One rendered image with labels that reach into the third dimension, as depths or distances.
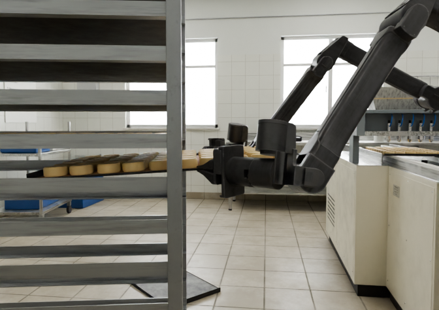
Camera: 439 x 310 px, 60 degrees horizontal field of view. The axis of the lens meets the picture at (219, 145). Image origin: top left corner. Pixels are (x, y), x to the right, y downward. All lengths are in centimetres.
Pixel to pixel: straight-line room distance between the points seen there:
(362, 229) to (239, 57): 362
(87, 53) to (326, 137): 50
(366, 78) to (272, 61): 481
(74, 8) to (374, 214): 214
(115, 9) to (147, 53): 11
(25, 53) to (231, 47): 489
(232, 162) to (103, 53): 34
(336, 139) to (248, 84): 484
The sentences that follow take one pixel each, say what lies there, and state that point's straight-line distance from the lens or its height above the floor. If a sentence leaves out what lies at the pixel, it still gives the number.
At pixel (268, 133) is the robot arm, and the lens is 70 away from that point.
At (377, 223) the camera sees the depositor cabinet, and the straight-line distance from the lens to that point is 260.
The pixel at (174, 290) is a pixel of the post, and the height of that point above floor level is 75.
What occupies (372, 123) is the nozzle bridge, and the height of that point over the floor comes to 109.
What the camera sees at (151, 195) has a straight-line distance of 124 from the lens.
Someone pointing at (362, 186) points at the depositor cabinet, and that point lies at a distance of 253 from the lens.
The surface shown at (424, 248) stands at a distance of 206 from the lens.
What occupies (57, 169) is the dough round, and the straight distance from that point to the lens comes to 88.
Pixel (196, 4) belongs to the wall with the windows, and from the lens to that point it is 587.
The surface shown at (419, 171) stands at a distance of 211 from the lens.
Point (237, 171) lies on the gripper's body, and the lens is 72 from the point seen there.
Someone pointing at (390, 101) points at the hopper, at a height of 124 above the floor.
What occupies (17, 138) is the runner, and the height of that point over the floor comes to 106.
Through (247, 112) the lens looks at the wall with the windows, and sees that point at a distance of 552.
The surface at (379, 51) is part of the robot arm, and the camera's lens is 83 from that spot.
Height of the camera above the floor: 108
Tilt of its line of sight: 3 degrees down
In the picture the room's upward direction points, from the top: straight up
